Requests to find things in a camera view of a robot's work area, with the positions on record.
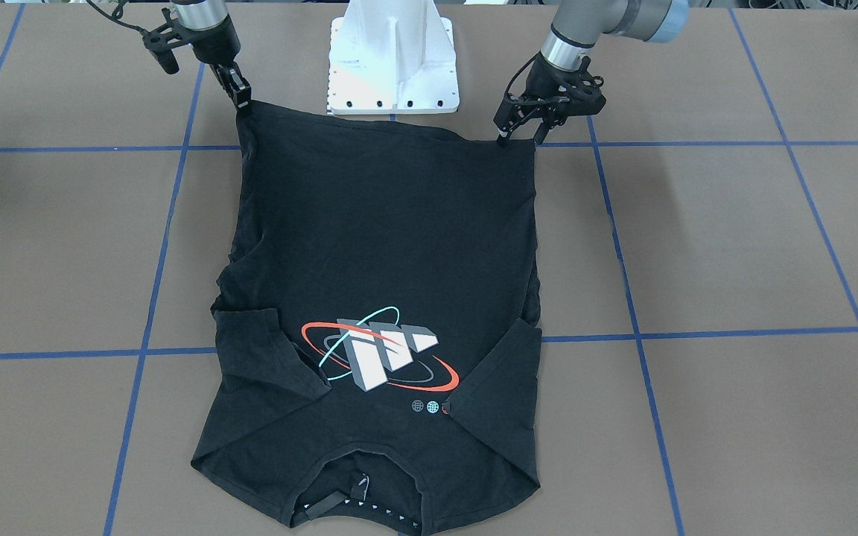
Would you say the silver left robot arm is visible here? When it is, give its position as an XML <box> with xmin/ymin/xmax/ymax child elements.
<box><xmin>493</xmin><ymin>1</ymin><xmax>689</xmax><ymax>147</ymax></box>

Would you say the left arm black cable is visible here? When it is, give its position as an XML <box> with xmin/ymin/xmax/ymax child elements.
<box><xmin>503</xmin><ymin>52</ymin><xmax>549</xmax><ymax>101</ymax></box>

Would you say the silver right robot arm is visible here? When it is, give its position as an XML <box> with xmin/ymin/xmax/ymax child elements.
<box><xmin>171</xmin><ymin>1</ymin><xmax>251</xmax><ymax>111</ymax></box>

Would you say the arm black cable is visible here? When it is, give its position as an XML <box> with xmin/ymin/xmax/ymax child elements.
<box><xmin>85</xmin><ymin>0</ymin><xmax>169</xmax><ymax>38</ymax></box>
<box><xmin>503</xmin><ymin>52</ymin><xmax>549</xmax><ymax>101</ymax></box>

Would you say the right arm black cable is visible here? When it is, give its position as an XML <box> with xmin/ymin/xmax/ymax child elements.
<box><xmin>85</xmin><ymin>0</ymin><xmax>169</xmax><ymax>38</ymax></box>

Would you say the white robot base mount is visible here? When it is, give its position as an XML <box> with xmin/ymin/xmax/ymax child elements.
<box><xmin>327</xmin><ymin>1</ymin><xmax>460</xmax><ymax>115</ymax></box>

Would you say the black graphic t-shirt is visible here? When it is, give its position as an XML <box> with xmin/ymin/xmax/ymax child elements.
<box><xmin>191</xmin><ymin>102</ymin><xmax>542</xmax><ymax>535</ymax></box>

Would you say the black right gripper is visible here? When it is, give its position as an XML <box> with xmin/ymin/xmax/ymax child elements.
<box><xmin>188</xmin><ymin>21</ymin><xmax>252</xmax><ymax>112</ymax></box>

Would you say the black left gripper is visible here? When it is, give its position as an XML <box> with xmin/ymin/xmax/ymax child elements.
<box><xmin>493</xmin><ymin>54</ymin><xmax>582</xmax><ymax>147</ymax></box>

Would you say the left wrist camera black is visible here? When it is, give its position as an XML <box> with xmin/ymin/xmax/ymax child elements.
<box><xmin>559</xmin><ymin>57</ymin><xmax>606</xmax><ymax>118</ymax></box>

